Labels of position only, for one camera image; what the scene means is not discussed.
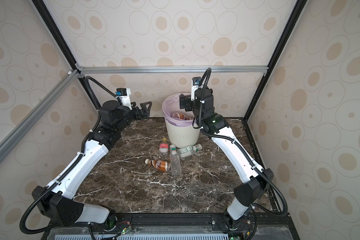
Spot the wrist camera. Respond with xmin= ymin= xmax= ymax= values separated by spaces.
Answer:
xmin=116 ymin=88 xmax=132 ymax=110
xmin=191 ymin=77 xmax=201 ymax=101

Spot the black frame post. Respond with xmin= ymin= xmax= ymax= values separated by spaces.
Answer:
xmin=244 ymin=0 xmax=308 ymax=123
xmin=31 ymin=0 xmax=101 ymax=112

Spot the black frame post left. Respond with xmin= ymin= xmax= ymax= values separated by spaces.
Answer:
xmin=31 ymin=0 xmax=101 ymax=112

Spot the small bottle pink cap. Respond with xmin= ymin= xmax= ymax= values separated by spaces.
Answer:
xmin=159 ymin=138 xmax=169 ymax=161

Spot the black frame post right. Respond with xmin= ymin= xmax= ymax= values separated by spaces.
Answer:
xmin=244 ymin=0 xmax=308 ymax=123

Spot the aluminium rail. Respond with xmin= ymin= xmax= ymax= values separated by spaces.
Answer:
xmin=0 ymin=70 xmax=79 ymax=164
xmin=79 ymin=66 xmax=268 ymax=75

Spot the pink bin liner bag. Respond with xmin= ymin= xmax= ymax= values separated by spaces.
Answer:
xmin=162 ymin=93 xmax=199 ymax=129

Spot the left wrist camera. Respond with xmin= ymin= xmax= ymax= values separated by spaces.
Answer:
xmin=116 ymin=88 xmax=132 ymax=110

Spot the white plastic waste bin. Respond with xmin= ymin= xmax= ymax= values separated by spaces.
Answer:
xmin=165 ymin=117 xmax=200 ymax=148

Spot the clear bottle white cap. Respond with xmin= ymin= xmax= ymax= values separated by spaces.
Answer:
xmin=170 ymin=144 xmax=182 ymax=176

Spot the brown tea bottle orange label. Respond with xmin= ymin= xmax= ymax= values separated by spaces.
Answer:
xmin=145 ymin=159 xmax=171 ymax=172

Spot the left aluminium rail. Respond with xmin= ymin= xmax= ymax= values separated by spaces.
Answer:
xmin=0 ymin=70 xmax=79 ymax=164

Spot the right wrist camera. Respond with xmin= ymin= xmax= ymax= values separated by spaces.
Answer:
xmin=191 ymin=77 xmax=201 ymax=101

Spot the white bottle red label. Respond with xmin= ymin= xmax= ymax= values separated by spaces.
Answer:
xmin=171 ymin=112 xmax=193 ymax=121

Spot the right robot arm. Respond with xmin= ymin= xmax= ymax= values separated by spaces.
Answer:
xmin=179 ymin=68 xmax=288 ymax=223

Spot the back aluminium rail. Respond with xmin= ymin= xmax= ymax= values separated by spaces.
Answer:
xmin=79 ymin=66 xmax=268 ymax=75

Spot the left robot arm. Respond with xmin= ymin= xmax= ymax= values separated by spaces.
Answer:
xmin=20 ymin=76 xmax=152 ymax=235

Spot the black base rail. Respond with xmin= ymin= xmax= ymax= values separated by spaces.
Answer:
xmin=42 ymin=213 xmax=300 ymax=240

